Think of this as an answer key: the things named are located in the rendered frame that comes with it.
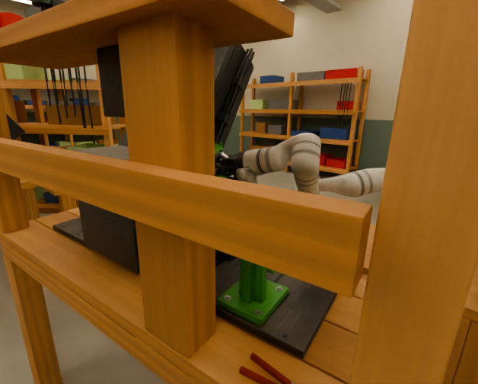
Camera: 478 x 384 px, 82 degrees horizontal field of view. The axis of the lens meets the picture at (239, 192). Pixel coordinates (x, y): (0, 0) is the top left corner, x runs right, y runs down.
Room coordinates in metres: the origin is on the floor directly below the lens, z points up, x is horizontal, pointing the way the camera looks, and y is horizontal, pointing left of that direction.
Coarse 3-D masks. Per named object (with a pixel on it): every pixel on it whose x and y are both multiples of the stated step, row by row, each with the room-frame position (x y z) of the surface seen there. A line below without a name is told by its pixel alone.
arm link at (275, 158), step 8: (296, 136) 0.70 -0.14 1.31; (304, 136) 0.69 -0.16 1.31; (312, 136) 0.69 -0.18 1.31; (280, 144) 0.72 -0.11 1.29; (288, 144) 0.71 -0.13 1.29; (320, 144) 0.70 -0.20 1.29; (264, 152) 0.73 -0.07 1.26; (272, 152) 0.72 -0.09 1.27; (280, 152) 0.72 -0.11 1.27; (288, 152) 0.73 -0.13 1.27; (264, 160) 0.72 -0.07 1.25; (272, 160) 0.71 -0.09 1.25; (280, 160) 0.71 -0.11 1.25; (288, 160) 0.74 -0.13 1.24; (264, 168) 0.73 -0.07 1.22; (272, 168) 0.72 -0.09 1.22; (280, 168) 0.71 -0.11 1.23
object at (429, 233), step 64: (448, 0) 0.26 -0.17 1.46; (128, 64) 0.51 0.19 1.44; (192, 64) 0.47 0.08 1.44; (448, 64) 0.26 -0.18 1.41; (0, 128) 1.06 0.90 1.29; (128, 128) 0.52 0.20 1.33; (192, 128) 0.47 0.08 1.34; (448, 128) 0.25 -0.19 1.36; (0, 192) 1.03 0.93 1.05; (384, 192) 0.28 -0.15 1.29; (448, 192) 0.25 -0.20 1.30; (192, 256) 0.46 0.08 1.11; (384, 256) 0.27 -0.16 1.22; (448, 256) 0.24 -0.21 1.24; (192, 320) 0.45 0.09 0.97; (384, 320) 0.26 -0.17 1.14; (448, 320) 0.23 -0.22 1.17
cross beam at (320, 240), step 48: (0, 144) 0.76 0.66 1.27; (96, 192) 0.50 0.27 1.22; (144, 192) 0.42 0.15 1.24; (192, 192) 0.36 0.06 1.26; (240, 192) 0.32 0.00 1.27; (288, 192) 0.32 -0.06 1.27; (192, 240) 0.37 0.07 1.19; (240, 240) 0.32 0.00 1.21; (288, 240) 0.28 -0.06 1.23; (336, 240) 0.25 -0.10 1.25; (336, 288) 0.25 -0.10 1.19
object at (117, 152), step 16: (128, 160) 0.72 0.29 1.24; (80, 208) 0.88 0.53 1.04; (96, 208) 0.82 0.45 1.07; (96, 224) 0.83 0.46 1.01; (112, 224) 0.78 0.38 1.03; (128, 224) 0.73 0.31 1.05; (96, 240) 0.84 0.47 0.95; (112, 240) 0.78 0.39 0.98; (128, 240) 0.73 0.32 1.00; (112, 256) 0.79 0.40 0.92; (128, 256) 0.74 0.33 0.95
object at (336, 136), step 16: (272, 80) 6.88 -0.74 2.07; (304, 80) 6.32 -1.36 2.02; (320, 80) 6.04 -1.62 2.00; (336, 80) 5.76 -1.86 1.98; (352, 80) 5.55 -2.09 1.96; (368, 80) 5.82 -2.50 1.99; (240, 112) 7.48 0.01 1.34; (256, 112) 7.12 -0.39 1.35; (272, 112) 6.77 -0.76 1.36; (288, 112) 6.47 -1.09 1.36; (304, 112) 6.20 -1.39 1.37; (320, 112) 5.95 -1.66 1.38; (336, 112) 5.72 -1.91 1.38; (352, 112) 5.50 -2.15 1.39; (272, 128) 6.85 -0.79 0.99; (288, 128) 6.50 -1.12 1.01; (320, 128) 6.01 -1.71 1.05; (336, 128) 6.18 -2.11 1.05; (352, 128) 5.52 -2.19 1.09; (240, 144) 7.52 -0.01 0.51; (256, 144) 7.54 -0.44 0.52; (336, 144) 5.66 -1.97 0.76; (352, 144) 5.52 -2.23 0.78; (320, 160) 5.97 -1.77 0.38; (336, 160) 5.72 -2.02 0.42
